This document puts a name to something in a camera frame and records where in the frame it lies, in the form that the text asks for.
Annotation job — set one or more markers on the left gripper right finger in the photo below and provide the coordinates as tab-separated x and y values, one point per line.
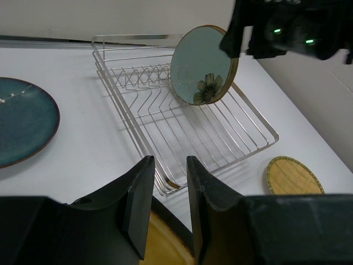
218	225

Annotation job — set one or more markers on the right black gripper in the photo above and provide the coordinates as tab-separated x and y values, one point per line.
270	28

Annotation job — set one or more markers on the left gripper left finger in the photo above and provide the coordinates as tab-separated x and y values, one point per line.
113	221

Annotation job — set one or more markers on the light green flower plate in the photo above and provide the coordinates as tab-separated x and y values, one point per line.
200	72

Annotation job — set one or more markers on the black square amber plate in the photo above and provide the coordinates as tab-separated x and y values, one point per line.
169	241

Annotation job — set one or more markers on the woven bamboo round plate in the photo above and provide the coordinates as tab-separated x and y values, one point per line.
287	176

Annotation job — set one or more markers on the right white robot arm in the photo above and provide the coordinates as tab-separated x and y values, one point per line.
317	29

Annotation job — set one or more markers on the dark teal round plate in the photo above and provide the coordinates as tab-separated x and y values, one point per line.
30	118

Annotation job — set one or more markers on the silver wire dish rack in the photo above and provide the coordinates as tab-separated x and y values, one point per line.
136	73

